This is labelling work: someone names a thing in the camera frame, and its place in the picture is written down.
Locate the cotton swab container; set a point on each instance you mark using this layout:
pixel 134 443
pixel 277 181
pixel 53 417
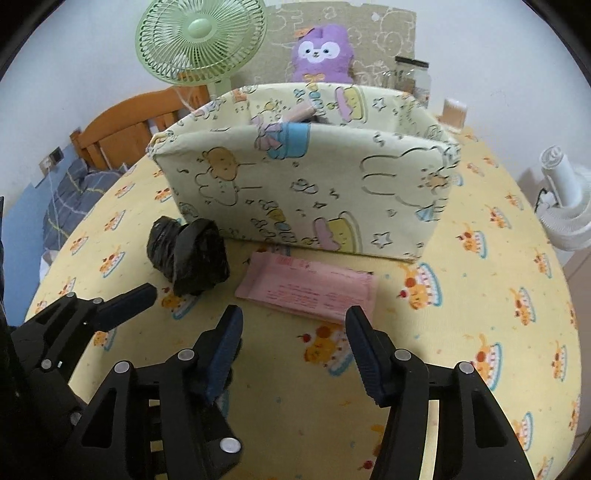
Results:
pixel 452 113

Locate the grey cartoon folded box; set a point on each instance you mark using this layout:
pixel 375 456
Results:
pixel 378 32

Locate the pink tissue packet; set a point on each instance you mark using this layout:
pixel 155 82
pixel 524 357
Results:
pixel 304 286

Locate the wall socket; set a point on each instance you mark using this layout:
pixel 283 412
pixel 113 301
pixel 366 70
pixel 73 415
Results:
pixel 51 159

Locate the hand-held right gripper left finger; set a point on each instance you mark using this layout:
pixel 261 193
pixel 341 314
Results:
pixel 226 355

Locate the cartoon-print fabric storage box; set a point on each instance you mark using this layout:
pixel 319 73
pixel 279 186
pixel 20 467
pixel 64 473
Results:
pixel 286 184

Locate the purple plush bunny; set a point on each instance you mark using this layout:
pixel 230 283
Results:
pixel 323 46

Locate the yellow printed tablecloth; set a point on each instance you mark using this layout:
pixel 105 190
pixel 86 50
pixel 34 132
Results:
pixel 461 323

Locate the glass jar with red lid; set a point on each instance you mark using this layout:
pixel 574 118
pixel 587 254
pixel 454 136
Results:
pixel 411 76

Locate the green table fan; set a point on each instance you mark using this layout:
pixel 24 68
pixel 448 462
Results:
pixel 198 30

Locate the grey plaid pillow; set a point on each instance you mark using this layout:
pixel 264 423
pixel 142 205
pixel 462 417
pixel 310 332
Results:
pixel 69 194

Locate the pink tube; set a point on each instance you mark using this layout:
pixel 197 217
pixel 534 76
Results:
pixel 298 113

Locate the white standing fan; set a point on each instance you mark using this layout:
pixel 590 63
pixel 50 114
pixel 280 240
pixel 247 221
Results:
pixel 561 184

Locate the black plastic bag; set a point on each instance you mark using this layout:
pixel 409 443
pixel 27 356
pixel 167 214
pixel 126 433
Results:
pixel 194 258

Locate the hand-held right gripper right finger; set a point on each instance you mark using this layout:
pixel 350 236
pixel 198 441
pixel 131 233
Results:
pixel 364 360

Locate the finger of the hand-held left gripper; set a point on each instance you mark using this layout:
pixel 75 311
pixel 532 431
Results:
pixel 124 302

